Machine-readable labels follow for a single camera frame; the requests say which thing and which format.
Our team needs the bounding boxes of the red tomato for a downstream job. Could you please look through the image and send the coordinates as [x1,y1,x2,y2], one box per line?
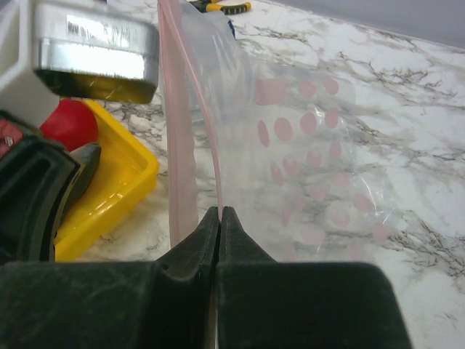
[40,99,99,151]

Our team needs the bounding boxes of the yellow plastic tray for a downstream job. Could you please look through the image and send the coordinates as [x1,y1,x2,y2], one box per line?
[54,100,159,262]

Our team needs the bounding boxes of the clear pink dotted zip bag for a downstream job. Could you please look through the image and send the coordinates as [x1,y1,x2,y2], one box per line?
[158,1,397,261]

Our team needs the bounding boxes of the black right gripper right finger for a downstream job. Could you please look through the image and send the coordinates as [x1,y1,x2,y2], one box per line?
[216,207,411,348]

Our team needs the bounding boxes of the yellow handled pliers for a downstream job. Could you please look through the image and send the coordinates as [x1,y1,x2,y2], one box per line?
[189,0,251,15]

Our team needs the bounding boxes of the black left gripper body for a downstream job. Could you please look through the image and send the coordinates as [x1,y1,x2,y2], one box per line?
[1,111,102,262]

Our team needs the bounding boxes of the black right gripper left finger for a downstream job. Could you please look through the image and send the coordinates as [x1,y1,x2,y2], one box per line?
[1,207,220,348]

